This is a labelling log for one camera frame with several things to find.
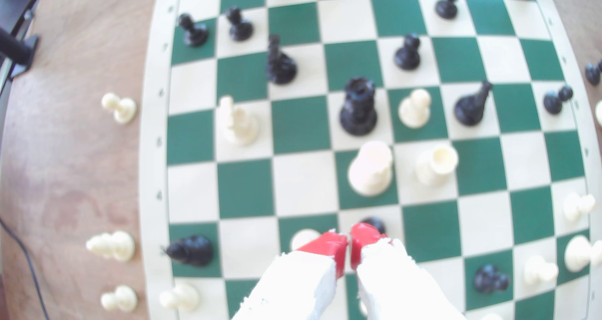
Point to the black rook chess piece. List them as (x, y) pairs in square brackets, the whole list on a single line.
[(359, 110)]

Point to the black pawn chess piece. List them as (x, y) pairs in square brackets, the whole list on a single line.
[(195, 34), (241, 28), (407, 56), (552, 102), (446, 8), (592, 74), (376, 223)]

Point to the white knight chess piece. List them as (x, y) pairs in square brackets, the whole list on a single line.
[(240, 124)]

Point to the black bishop chess piece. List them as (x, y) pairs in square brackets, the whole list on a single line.
[(190, 250), (469, 108)]

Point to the black flat device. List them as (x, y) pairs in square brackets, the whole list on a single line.
[(19, 2)]

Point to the white bishop chess piece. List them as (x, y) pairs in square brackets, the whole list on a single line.
[(113, 245)]

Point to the white pawn chess piece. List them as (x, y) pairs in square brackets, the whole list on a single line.
[(574, 207), (123, 109), (184, 296), (414, 110), (123, 299), (303, 238), (536, 269)]

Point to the green and white chess board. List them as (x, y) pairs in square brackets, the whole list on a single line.
[(305, 183)]

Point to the black clamp mount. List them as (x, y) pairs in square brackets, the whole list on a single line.
[(16, 51)]

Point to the black knight chess piece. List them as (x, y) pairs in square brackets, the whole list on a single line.
[(489, 278)]

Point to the tall black chess piece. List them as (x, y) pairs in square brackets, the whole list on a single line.
[(281, 67)]

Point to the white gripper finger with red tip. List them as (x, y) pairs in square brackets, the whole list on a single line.
[(291, 287), (395, 287)]

